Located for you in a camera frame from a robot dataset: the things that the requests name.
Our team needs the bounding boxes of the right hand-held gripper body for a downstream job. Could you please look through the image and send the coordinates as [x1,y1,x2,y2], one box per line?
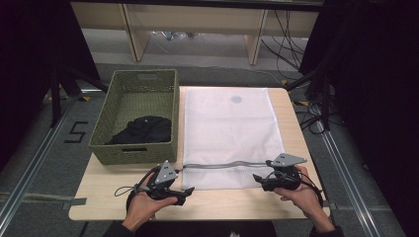
[265,152,308,192]

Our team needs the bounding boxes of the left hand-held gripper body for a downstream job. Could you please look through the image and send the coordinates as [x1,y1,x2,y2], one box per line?
[145,160,186,200]

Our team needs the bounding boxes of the white mesh laundry bag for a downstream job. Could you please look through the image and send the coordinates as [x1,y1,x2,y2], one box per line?
[180,86,287,192]

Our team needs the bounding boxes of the person's right hand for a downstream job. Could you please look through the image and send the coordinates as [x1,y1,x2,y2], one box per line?
[273,164,329,225]

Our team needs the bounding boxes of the person's left hand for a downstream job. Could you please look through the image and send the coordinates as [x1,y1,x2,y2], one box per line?
[122,172,179,234]

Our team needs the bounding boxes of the person's dark clothing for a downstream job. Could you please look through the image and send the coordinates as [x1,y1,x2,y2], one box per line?
[101,219,346,237]

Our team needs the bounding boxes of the black cloth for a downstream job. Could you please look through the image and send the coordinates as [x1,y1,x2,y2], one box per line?
[105,115,173,146]

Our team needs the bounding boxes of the green woven basket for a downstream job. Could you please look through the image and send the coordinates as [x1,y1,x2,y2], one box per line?
[87,68,181,166]

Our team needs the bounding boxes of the black metal stand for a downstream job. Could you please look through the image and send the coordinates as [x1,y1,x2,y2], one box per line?
[48,62,111,129]
[284,67,334,132]

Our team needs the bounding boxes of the black curtain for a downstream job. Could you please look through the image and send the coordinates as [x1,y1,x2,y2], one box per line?
[298,0,419,237]
[0,0,102,174]

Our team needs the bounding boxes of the clear plastic wrap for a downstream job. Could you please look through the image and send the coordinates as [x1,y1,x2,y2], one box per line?
[151,30,201,41]

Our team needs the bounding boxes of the light wooden desk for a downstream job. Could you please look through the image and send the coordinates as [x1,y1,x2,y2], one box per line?
[69,0,326,66]

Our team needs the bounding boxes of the metal floor rail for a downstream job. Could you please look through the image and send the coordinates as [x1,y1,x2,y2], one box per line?
[0,94,83,228]
[312,118,384,237]

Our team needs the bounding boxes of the black floor cables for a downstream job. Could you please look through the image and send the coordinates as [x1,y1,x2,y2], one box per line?
[260,9,308,82]
[293,100,332,136]

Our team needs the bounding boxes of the grey floor strap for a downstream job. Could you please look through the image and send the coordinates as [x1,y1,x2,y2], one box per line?
[0,192,88,207]

